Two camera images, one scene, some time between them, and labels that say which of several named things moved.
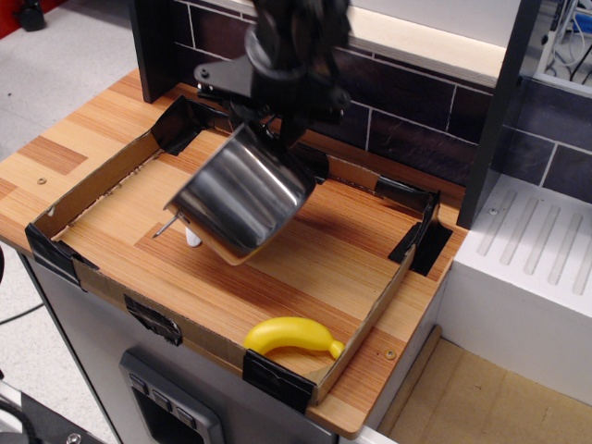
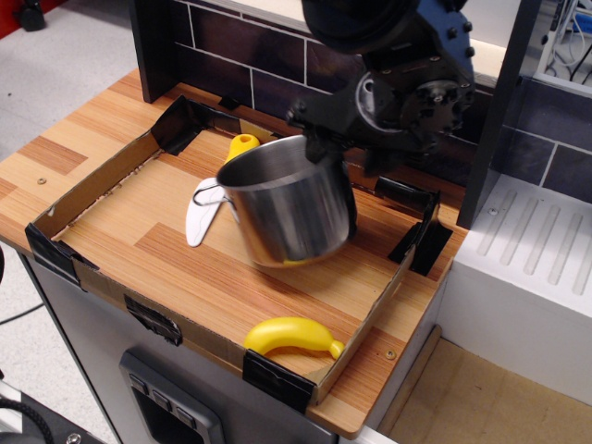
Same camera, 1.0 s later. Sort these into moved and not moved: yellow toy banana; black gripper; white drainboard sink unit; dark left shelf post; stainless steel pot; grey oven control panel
Moved: black gripper; stainless steel pot
Not moved: yellow toy banana; dark left shelf post; white drainboard sink unit; grey oven control panel
